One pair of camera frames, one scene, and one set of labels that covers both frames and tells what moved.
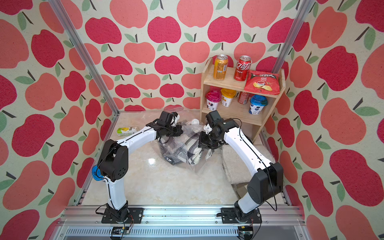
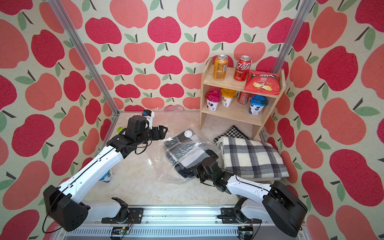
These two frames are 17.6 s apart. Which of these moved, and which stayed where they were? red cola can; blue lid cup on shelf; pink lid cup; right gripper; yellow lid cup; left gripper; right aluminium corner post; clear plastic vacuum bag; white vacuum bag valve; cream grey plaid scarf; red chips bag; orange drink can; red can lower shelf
Moved: white vacuum bag valve; left gripper; clear plastic vacuum bag; right gripper; cream grey plaid scarf
Stayed: red chips bag; red cola can; right aluminium corner post; pink lid cup; blue lid cup on shelf; yellow lid cup; orange drink can; red can lower shelf
